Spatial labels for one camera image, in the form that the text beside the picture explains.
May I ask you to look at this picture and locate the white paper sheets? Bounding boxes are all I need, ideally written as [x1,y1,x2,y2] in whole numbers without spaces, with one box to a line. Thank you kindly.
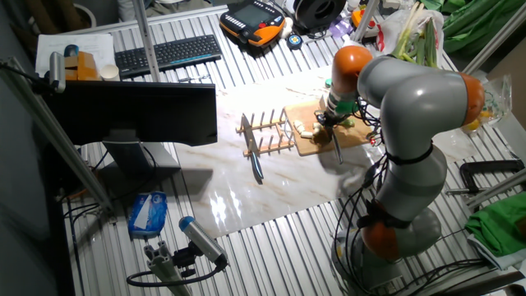
[35,32,117,77]

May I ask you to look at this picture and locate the black camera cable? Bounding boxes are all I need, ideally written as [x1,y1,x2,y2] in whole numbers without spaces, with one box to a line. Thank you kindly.
[126,262,225,288]

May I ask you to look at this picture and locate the white paper cup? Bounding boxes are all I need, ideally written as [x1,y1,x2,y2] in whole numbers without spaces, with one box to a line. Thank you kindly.
[99,63,121,82]

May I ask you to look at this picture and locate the thin aluminium frame post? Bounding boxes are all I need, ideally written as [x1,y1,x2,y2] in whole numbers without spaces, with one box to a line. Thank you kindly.
[351,0,381,42]

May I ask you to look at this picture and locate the green folded cloth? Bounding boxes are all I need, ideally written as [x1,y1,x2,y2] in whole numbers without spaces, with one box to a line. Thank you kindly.
[464,192,526,258]

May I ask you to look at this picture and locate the blue tissue pack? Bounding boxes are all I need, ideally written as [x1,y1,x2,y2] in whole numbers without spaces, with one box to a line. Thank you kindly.
[127,191,168,240]

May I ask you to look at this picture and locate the clear bag of yellow fruit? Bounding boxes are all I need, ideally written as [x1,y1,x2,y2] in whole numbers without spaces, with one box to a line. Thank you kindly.
[462,76,514,135]

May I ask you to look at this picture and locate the silver camera with blue end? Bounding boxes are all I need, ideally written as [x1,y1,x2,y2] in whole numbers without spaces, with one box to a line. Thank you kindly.
[178,215,229,266]

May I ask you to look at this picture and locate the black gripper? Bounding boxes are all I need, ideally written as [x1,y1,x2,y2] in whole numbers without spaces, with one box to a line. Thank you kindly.
[316,109,343,132]

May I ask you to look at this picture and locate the black round spool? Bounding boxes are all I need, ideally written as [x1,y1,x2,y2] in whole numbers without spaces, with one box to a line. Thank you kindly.
[292,0,348,30]

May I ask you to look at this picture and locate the green wrist mount plate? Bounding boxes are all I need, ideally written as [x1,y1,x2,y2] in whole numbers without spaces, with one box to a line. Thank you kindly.
[324,77,359,116]

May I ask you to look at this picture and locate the white plastic bag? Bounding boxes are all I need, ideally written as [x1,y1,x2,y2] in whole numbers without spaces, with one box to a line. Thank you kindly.
[376,7,445,67]

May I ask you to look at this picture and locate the pointed steel kitchen knife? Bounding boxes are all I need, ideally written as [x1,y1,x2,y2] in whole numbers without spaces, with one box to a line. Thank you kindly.
[240,113,265,181]

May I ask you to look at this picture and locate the steel cleaver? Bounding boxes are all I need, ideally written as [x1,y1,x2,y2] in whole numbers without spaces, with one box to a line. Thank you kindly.
[318,96,344,165]

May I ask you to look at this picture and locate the black keyboard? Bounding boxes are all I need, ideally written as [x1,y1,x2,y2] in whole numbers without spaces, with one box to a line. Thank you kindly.
[113,34,223,80]

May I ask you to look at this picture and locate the small white rounded object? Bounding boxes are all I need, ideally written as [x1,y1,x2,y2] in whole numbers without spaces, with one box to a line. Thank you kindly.
[281,16,295,40]

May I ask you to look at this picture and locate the upright aluminium frame post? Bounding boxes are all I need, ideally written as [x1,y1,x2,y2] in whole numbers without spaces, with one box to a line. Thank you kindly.
[131,0,162,83]

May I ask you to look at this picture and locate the wooden cutting board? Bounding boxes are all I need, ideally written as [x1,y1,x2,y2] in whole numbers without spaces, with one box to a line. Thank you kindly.
[283,100,375,158]

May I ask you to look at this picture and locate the orange black teach pendant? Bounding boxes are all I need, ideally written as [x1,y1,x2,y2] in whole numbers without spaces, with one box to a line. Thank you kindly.
[219,0,287,48]

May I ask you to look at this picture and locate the slanted aluminium frame bar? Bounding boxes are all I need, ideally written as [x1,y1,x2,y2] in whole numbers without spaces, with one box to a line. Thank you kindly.
[466,168,526,209]
[0,57,114,213]
[462,2,526,90]

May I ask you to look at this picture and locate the orange cardboard box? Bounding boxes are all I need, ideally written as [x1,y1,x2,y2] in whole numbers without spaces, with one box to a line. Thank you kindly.
[63,51,102,82]

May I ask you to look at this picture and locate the black computer monitor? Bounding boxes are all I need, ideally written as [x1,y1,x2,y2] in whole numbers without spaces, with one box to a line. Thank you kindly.
[43,80,219,176]

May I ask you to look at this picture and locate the black metal clamp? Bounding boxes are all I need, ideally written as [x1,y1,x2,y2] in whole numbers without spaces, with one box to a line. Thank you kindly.
[445,159,526,197]

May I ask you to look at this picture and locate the marble pattern table mat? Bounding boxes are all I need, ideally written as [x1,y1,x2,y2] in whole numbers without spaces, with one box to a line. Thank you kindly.
[174,77,480,239]

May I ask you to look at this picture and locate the wooden peg rack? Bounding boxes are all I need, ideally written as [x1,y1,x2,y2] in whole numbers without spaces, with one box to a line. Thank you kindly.
[235,109,296,159]

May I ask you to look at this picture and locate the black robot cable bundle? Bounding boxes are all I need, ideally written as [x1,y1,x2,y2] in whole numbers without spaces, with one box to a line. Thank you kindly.
[331,98,490,296]

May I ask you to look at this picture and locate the purple plastic bag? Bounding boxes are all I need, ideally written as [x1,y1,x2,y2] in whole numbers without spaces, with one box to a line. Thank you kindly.
[328,16,351,39]

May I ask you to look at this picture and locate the green fabric bag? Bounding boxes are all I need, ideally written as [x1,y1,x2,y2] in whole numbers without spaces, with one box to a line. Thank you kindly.
[418,0,526,54]

